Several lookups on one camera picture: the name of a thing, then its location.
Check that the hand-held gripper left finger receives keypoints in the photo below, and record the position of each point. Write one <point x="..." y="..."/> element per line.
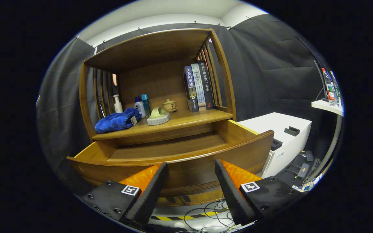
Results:
<point x="152" y="194"/>

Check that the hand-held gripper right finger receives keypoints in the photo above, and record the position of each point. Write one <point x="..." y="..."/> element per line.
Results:
<point x="230" y="194"/>

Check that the wooden drawer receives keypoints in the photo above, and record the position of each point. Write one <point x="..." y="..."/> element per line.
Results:
<point x="189" y="174"/>

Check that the wooden cabinet door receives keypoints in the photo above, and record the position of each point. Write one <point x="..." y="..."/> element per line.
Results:
<point x="206" y="197"/>
<point x="170" y="201"/>

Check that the white cabinet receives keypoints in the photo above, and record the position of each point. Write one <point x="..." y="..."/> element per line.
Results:
<point x="270" y="124"/>

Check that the wooden countertop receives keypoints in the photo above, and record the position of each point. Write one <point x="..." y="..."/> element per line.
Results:
<point x="189" y="118"/>

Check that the wooden cabinet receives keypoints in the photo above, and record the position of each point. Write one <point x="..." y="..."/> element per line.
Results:
<point x="147" y="77"/>

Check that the yellow black floor tape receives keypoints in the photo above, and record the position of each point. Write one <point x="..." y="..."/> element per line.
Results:
<point x="163" y="218"/>

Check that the black floor equipment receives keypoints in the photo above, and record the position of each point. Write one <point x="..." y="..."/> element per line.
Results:
<point x="303" y="170"/>

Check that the blue towel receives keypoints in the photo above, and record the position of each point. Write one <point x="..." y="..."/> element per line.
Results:
<point x="115" y="121"/>

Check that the white bottle with blue cap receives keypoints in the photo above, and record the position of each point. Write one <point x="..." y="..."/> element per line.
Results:
<point x="139" y="108"/>

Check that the beige lidded tea cup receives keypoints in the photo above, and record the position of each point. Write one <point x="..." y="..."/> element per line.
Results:
<point x="169" y="105"/>

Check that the clear blue bottle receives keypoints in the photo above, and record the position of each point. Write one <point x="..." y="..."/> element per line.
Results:
<point x="145" y="103"/>

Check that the white pump bottle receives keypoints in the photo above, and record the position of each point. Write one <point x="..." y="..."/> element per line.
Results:
<point x="118" y="106"/>

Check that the white spine book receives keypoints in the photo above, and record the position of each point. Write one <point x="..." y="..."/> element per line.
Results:
<point x="200" y="90"/>

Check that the black book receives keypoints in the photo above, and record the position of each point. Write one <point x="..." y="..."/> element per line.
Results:
<point x="207" y="87"/>

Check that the black backdrop cloth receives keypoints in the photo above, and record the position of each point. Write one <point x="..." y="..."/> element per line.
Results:
<point x="270" y="71"/>

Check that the white shelf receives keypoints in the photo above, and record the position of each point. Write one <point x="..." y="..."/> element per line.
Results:
<point x="325" y="105"/>

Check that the red label water bottle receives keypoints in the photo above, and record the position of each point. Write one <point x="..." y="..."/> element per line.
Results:
<point x="330" y="90"/>

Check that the green label water bottle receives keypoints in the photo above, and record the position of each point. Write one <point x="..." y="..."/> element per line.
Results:
<point x="336" y="89"/>

